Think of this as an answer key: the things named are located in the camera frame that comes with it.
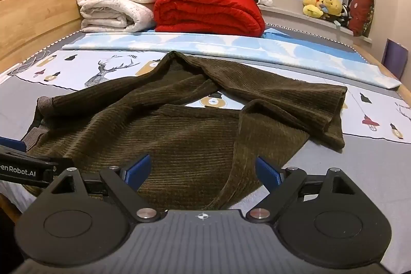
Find brown corduroy pants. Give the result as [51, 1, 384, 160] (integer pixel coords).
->
[24, 50, 349, 210]

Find white cable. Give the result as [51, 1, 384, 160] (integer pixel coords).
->
[11, 49, 52, 76]

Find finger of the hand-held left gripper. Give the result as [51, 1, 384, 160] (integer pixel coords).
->
[43, 158, 75, 188]
[0, 136, 27, 153]

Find yellow duck plush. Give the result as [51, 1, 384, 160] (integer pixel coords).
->
[303, 0, 325, 18]

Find light blue blanket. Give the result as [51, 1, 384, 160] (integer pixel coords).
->
[62, 32, 403, 89]

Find red folded blanket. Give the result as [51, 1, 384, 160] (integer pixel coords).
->
[153, 0, 266, 38]

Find cream folded quilt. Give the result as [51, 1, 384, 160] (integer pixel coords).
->
[77, 0, 167, 34]

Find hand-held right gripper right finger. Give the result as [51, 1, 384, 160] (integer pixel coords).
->
[247, 157, 358, 225]

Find window sill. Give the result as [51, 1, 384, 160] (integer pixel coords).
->
[257, 0, 373, 43]

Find striped plush toy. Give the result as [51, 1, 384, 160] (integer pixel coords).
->
[337, 4, 350, 28]

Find red cushion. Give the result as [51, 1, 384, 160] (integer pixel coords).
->
[348, 0, 375, 36]

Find wooden headboard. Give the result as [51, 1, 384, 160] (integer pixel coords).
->
[0, 0, 106, 72]

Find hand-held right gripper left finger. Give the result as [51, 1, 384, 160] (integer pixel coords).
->
[48, 155, 160, 224]

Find purple board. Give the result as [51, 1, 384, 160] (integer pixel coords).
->
[382, 39, 409, 80]

